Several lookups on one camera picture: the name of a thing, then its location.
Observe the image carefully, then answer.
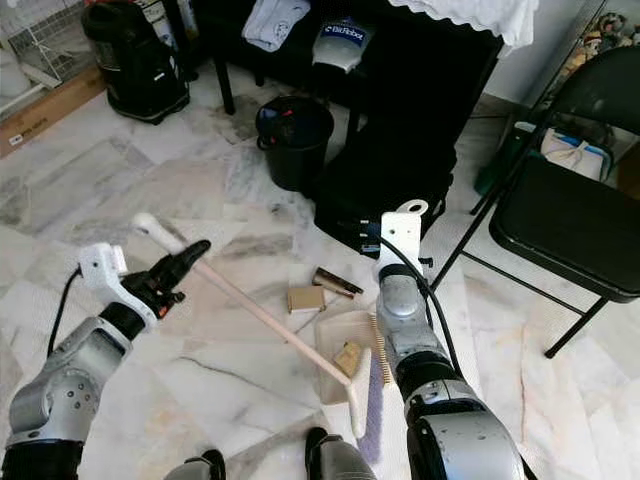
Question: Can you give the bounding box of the black canister appliance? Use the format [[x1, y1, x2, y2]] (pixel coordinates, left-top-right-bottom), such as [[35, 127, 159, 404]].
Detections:
[[81, 0, 192, 127]]

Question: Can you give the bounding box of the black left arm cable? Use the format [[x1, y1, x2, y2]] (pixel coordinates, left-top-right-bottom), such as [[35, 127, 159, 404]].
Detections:
[[46, 266, 85, 357]]

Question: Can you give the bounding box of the white lace cloth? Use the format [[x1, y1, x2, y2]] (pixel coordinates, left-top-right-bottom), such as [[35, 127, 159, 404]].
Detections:
[[388, 0, 542, 57]]

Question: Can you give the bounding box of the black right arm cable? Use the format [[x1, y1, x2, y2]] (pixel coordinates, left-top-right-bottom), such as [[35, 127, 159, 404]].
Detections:
[[378, 232, 463, 379]]

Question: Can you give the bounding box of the cream long-handled broom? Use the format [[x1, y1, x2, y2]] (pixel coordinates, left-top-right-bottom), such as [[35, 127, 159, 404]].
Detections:
[[130, 211, 393, 463]]

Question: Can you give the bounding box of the black folding chair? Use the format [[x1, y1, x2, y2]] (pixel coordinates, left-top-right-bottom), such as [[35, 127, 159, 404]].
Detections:
[[433, 44, 640, 360]]

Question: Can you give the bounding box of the robot right leg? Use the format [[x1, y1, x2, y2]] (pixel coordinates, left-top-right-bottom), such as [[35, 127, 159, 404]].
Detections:
[[304, 427, 407, 480]]

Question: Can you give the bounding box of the white bag with rope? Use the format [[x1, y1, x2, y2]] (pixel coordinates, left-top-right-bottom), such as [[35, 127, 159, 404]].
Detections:
[[539, 127, 614, 184]]

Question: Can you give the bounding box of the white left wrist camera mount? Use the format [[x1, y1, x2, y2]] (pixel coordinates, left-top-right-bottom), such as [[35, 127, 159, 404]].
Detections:
[[78, 243, 158, 326]]

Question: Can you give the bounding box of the small flat cardboard box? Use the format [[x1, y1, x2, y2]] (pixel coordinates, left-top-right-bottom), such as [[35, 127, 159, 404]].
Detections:
[[286, 286, 327, 315]]

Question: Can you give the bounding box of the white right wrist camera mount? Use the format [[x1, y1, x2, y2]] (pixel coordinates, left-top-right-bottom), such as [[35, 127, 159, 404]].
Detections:
[[377, 198, 430, 277]]

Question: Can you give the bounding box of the small tan cardboard piece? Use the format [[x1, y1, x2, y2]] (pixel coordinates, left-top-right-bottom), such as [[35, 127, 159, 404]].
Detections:
[[334, 341, 365, 379]]

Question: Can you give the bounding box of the robot leg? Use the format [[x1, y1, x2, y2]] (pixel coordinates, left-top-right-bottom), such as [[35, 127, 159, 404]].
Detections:
[[304, 427, 407, 480], [164, 449, 227, 480]]

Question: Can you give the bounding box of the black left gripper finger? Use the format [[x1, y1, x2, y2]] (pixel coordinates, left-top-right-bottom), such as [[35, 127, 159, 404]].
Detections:
[[171, 250, 210, 294], [163, 238, 213, 275]]

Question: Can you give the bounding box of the green plastic object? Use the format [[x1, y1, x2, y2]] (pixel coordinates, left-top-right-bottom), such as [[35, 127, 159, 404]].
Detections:
[[471, 119, 542, 197]]

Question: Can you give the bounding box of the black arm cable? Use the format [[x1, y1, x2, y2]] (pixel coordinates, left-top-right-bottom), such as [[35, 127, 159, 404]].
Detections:
[[378, 232, 463, 379], [46, 266, 85, 357]]

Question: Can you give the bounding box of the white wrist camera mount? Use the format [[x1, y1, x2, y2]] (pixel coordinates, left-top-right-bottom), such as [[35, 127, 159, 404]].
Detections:
[[377, 198, 430, 277], [78, 243, 158, 326]]

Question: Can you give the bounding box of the white hanging garment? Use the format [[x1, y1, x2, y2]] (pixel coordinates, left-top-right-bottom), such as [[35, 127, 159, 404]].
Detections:
[[241, 0, 312, 54]]

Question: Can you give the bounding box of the white wire rack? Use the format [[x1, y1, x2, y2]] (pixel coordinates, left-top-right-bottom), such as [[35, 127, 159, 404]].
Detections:
[[0, 0, 102, 92]]

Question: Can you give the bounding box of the black plastic bucket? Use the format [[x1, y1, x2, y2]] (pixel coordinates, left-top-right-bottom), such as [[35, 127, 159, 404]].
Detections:
[[255, 94, 336, 194]]

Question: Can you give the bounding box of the black cloth covered table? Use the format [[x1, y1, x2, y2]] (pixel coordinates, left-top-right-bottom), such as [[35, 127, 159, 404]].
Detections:
[[188, 0, 507, 259]]

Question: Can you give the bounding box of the robot left leg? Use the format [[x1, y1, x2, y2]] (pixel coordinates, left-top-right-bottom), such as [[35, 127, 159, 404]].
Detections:
[[164, 449, 227, 480]]

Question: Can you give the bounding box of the colourful printed picture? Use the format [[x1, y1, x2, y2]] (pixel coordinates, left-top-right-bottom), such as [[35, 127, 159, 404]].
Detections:
[[554, 8, 640, 103]]

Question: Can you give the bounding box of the cream plastic dustpan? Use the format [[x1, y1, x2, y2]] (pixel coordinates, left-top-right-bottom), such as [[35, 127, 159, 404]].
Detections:
[[313, 308, 393, 407]]

